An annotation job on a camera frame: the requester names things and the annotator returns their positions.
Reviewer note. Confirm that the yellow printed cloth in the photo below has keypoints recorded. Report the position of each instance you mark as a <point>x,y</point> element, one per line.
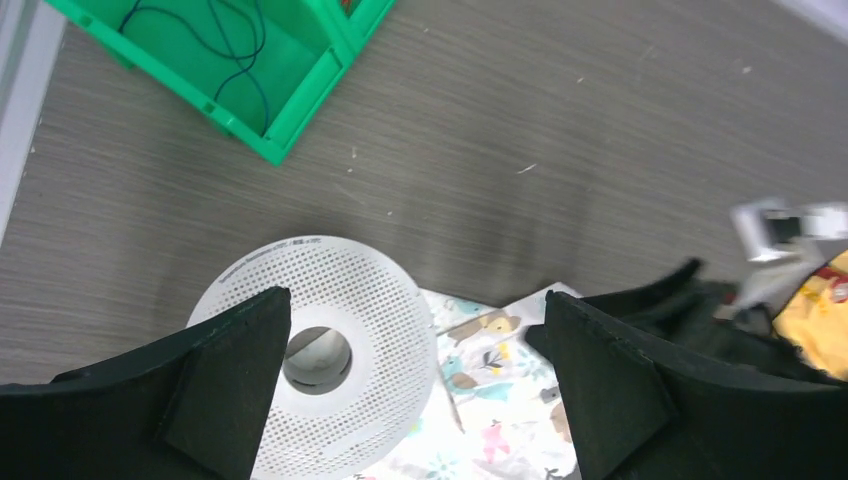
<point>815,318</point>

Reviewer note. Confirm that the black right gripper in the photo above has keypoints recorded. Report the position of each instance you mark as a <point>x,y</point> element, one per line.
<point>679,308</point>

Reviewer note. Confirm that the white perforated cable spool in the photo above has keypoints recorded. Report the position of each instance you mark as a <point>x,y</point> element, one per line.
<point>339,406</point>

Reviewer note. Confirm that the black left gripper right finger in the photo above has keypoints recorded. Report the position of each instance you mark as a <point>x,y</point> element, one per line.
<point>640,407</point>

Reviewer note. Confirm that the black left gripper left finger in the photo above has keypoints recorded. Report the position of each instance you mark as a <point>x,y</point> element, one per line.
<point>191,405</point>

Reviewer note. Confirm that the green plastic divided bin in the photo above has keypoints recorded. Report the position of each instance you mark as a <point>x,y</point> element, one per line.
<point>259,70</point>

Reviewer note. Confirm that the white patterned cloth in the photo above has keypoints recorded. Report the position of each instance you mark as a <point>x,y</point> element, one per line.
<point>495,412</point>

